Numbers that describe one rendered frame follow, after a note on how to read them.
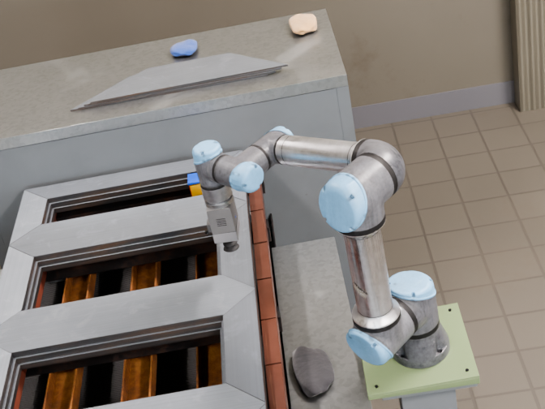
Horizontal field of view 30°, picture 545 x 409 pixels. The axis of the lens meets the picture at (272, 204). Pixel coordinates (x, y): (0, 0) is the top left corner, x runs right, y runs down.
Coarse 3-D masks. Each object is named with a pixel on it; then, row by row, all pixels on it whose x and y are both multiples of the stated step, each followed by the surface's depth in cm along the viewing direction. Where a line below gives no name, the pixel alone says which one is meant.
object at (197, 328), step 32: (96, 192) 331; (128, 192) 332; (160, 192) 332; (64, 256) 303; (96, 256) 303; (32, 288) 293; (256, 288) 278; (32, 352) 265; (64, 352) 265; (96, 352) 265; (224, 352) 253
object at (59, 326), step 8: (56, 304) 280; (64, 304) 279; (72, 304) 279; (48, 312) 277; (56, 312) 277; (64, 312) 276; (72, 312) 275; (48, 320) 274; (56, 320) 274; (64, 320) 273; (72, 320) 273; (48, 328) 271; (56, 328) 271; (64, 328) 270; (72, 328) 269; (48, 336) 268; (56, 336) 268; (64, 336) 267; (48, 344) 265; (56, 344) 265
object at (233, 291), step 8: (224, 280) 276; (232, 280) 275; (224, 288) 273; (232, 288) 272; (240, 288) 272; (224, 296) 270; (232, 296) 269; (240, 296) 269; (224, 304) 267; (232, 304) 266; (224, 312) 264
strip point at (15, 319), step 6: (18, 312) 280; (12, 318) 278; (18, 318) 277; (6, 324) 276; (12, 324) 276; (0, 330) 274; (6, 330) 274; (12, 330) 273; (0, 336) 272; (6, 336) 271; (12, 336) 271; (0, 342) 269; (6, 342) 269; (12, 342) 269; (6, 348) 267
